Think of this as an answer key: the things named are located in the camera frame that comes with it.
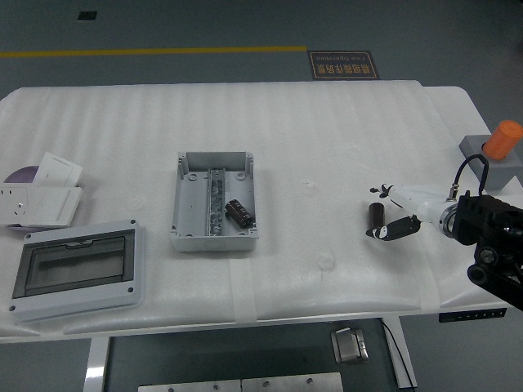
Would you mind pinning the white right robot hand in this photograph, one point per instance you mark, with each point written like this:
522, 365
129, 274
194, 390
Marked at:
417, 202

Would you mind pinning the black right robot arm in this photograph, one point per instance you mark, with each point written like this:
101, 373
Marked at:
490, 220

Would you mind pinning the grey open junction box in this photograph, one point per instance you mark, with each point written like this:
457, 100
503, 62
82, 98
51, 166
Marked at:
192, 204

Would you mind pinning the grey block base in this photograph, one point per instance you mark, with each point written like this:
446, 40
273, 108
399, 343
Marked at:
500, 175

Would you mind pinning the orange cylinder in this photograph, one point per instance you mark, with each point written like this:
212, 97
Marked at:
501, 141

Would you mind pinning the black table control panel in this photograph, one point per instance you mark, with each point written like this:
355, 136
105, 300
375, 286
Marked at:
472, 316

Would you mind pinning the white foam mat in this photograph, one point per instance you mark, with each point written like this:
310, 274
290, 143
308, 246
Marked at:
294, 143

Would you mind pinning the white table leg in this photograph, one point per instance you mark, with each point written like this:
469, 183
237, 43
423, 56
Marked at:
97, 363
404, 351

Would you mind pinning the black floor sign orange text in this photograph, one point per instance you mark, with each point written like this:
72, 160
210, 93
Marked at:
344, 65

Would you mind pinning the grey metal plate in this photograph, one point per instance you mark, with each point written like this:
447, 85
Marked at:
292, 384
190, 386

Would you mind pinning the purple disc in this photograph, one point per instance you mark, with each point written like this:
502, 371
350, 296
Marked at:
22, 175

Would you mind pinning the silver metal bracket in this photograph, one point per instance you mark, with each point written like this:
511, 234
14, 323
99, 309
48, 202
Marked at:
349, 346

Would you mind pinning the metal mounting rail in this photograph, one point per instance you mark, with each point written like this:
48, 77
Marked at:
215, 192

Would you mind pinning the grey enclosure lid dark window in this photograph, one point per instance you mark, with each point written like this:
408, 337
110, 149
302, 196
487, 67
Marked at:
77, 265

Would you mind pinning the white switch plate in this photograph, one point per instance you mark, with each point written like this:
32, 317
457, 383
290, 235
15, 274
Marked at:
59, 169
55, 206

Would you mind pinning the white wall socket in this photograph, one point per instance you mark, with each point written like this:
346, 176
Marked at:
14, 204

